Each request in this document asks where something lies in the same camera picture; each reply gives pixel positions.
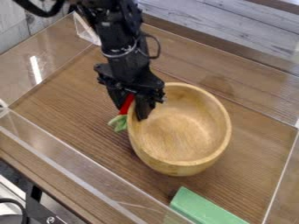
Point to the wooden bowl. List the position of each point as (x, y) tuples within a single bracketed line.
[(185, 135)]

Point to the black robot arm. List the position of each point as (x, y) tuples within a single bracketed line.
[(117, 20)]

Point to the red plush strawberry toy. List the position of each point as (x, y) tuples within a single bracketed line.
[(119, 122)]

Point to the clear acrylic corner bracket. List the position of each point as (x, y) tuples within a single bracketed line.
[(85, 31)]

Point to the green foam block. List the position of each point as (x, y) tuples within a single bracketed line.
[(201, 210)]

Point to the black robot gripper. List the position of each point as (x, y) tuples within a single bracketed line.
[(127, 75)]

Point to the clear acrylic front wall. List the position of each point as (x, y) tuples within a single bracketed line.
[(90, 189)]

